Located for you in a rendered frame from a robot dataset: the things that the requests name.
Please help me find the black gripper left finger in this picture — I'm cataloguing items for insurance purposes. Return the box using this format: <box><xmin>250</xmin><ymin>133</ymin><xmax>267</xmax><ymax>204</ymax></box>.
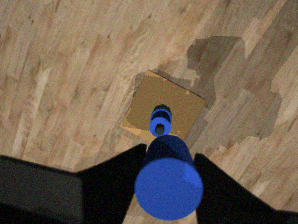
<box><xmin>0</xmin><ymin>143</ymin><xmax>147</xmax><ymax>224</ymax></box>

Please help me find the tan square block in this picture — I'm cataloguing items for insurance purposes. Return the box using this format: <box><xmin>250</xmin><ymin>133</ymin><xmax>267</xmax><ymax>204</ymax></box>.
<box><xmin>120</xmin><ymin>69</ymin><xmax>206</xmax><ymax>142</ymax></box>

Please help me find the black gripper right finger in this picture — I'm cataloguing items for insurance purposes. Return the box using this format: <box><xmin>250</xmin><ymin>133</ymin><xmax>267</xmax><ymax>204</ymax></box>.
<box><xmin>193</xmin><ymin>153</ymin><xmax>298</xmax><ymax>224</ymax></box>

